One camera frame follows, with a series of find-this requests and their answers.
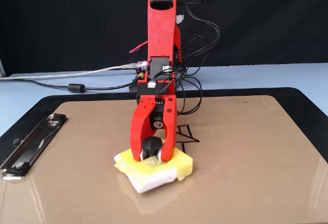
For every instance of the brown clipboard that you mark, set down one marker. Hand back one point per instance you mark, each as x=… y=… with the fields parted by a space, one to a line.
x=243 y=170

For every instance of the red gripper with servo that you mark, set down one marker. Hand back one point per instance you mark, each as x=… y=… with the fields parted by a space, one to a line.
x=166 y=104

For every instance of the controller circuit board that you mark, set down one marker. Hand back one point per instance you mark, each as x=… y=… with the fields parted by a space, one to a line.
x=142 y=65

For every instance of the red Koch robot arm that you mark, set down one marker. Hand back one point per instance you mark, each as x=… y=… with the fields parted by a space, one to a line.
x=160 y=29

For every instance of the yellow sponge with black knob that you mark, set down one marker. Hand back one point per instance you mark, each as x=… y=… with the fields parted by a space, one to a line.
x=179 y=165

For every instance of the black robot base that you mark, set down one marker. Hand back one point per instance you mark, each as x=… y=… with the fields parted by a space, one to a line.
x=133 y=88

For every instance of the black desk mat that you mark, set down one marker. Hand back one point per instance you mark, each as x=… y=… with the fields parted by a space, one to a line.
x=294 y=92

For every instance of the metal clipboard clip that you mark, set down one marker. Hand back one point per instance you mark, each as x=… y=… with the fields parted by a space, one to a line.
x=33 y=142

